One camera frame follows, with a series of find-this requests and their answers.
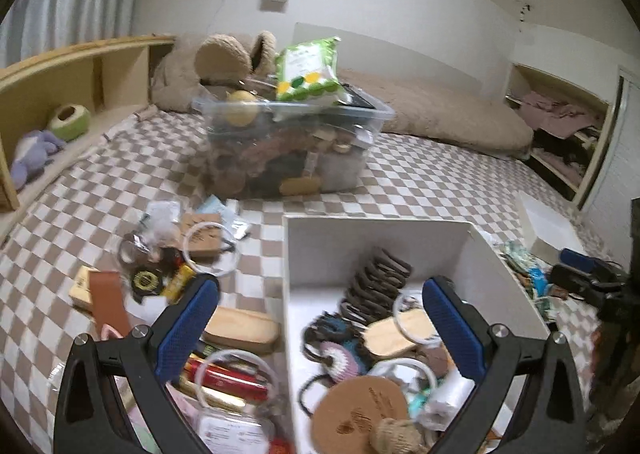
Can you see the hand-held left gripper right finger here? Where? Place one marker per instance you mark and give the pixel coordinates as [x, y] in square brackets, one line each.
[452, 329]

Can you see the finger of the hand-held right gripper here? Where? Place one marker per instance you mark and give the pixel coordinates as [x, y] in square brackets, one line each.
[570, 280]
[575, 257]

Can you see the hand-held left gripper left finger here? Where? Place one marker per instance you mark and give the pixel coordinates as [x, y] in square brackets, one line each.
[187, 329]

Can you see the white cardboard box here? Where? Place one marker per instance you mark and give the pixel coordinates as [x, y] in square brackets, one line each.
[340, 244]

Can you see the white box lid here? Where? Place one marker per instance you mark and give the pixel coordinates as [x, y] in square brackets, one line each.
[550, 229]

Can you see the small yellow box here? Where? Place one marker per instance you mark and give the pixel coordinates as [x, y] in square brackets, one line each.
[179, 282]

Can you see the oval wooden block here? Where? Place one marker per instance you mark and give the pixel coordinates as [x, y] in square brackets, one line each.
[240, 329]

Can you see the red box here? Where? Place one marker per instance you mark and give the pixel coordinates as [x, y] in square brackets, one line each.
[225, 378]

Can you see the black yellow tape measure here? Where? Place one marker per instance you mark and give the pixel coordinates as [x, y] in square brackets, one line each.
[145, 281]

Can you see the white plastic wrap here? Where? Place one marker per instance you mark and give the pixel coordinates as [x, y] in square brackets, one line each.
[450, 394]

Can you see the wooden tag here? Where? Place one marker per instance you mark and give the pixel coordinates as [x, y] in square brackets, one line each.
[387, 336]

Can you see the wooden wardrobe shelf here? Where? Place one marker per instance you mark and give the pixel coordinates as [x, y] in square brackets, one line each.
[597, 184]

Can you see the brown leather strip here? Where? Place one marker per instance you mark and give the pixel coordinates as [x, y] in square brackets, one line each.
[107, 306]

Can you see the brown hair claw clips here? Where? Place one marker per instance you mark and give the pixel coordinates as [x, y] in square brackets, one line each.
[375, 284]

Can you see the brown cardboard tag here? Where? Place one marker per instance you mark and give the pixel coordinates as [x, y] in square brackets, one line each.
[202, 236]

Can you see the dark clothes pile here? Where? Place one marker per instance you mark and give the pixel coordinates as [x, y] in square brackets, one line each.
[565, 154]

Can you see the small wooden block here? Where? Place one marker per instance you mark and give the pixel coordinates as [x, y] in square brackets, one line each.
[81, 290]

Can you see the clear labelled packet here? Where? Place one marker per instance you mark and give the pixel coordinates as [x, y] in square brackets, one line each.
[230, 434]

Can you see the clear packet with white fluff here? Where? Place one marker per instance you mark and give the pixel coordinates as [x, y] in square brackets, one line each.
[160, 216]

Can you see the pink white crochet coaster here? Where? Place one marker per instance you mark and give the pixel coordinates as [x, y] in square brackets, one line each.
[337, 356]

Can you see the round cork coaster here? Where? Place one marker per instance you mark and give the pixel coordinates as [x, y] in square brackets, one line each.
[362, 409]

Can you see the jute twine ball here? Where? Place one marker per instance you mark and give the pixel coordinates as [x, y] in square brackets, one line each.
[395, 436]

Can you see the light blue packet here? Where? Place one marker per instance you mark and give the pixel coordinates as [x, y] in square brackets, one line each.
[215, 206]

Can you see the dark crochet coaster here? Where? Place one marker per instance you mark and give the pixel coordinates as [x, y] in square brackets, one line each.
[325, 326]

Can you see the pink clothes pile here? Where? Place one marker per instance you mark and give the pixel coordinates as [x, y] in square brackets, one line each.
[555, 114]

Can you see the checkered bed sheet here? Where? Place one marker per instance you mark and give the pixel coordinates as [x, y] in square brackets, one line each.
[425, 184]

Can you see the beige blanket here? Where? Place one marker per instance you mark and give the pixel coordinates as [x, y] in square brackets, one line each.
[440, 114]

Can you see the clear plastic storage bin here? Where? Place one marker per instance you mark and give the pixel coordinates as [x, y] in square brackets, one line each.
[330, 174]

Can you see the yellow ball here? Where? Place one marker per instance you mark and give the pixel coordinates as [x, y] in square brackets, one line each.
[241, 106]

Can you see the purple plush toy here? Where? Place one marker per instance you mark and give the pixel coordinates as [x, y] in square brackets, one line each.
[35, 156]

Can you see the green round plush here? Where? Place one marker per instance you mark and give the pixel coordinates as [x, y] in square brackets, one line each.
[70, 123]

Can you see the beige plush toy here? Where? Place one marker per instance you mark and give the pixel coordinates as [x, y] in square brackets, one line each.
[220, 56]

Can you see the green snack packet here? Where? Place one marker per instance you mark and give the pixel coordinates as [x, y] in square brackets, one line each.
[305, 66]

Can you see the wooden bedside shelf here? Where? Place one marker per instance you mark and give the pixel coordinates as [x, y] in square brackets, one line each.
[50, 64]

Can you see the grey curtain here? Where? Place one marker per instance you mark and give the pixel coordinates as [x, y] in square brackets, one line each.
[65, 9]

